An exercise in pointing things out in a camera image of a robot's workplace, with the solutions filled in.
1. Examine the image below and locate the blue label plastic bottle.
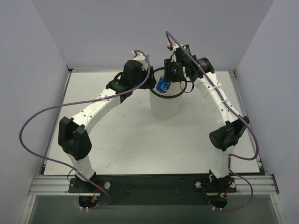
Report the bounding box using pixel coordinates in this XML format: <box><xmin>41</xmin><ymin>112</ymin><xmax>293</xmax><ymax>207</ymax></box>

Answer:
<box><xmin>156</xmin><ymin>75</ymin><xmax>171</xmax><ymax>93</ymax></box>

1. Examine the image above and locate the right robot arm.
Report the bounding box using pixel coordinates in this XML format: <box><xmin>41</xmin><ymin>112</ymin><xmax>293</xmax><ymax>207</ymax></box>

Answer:
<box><xmin>164</xmin><ymin>42</ymin><xmax>249</xmax><ymax>179</ymax></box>

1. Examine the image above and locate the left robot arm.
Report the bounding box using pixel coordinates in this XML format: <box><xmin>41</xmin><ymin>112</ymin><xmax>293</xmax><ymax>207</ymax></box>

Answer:
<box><xmin>58</xmin><ymin>56</ymin><xmax>156</xmax><ymax>192</ymax></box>

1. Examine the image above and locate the white bin with black rim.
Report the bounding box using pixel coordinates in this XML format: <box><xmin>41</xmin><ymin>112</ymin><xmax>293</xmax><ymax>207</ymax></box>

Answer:
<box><xmin>149</xmin><ymin>67</ymin><xmax>185</xmax><ymax>119</ymax></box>

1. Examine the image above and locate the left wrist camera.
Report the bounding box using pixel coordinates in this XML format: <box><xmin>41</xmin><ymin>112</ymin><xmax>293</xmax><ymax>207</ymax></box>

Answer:
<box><xmin>132</xmin><ymin>50</ymin><xmax>149</xmax><ymax>71</ymax></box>

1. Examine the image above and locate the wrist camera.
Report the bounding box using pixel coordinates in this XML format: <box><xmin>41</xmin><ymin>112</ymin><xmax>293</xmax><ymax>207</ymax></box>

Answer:
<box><xmin>167</xmin><ymin>41</ymin><xmax>182</xmax><ymax>63</ymax></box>
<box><xmin>132</xmin><ymin>50</ymin><xmax>149</xmax><ymax>71</ymax></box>

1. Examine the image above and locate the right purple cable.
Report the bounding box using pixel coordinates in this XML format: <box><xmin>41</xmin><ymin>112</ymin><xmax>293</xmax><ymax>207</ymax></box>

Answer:
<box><xmin>165</xmin><ymin>30</ymin><xmax>260</xmax><ymax>161</ymax></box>

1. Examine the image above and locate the purple cable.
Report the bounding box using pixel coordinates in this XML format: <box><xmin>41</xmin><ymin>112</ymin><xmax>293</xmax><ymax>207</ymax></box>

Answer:
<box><xmin>165</xmin><ymin>30</ymin><xmax>260</xmax><ymax>161</ymax></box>
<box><xmin>18</xmin><ymin>49</ymin><xmax>155</xmax><ymax>210</ymax></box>

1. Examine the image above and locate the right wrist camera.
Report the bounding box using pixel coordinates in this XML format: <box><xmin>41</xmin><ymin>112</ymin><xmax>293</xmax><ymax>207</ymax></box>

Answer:
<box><xmin>167</xmin><ymin>41</ymin><xmax>182</xmax><ymax>63</ymax></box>

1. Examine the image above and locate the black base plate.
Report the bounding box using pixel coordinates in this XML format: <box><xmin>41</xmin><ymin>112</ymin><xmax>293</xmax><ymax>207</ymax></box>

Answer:
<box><xmin>68</xmin><ymin>174</ymin><xmax>236</xmax><ymax>208</ymax></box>

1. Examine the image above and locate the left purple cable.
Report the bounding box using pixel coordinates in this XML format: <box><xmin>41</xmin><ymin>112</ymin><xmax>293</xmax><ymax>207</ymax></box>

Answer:
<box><xmin>18</xmin><ymin>49</ymin><xmax>155</xmax><ymax>210</ymax></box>

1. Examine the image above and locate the aluminium frame rail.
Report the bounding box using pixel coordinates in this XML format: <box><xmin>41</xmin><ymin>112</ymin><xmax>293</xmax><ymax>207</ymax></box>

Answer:
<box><xmin>29</xmin><ymin>175</ymin><xmax>279</xmax><ymax>196</ymax></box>

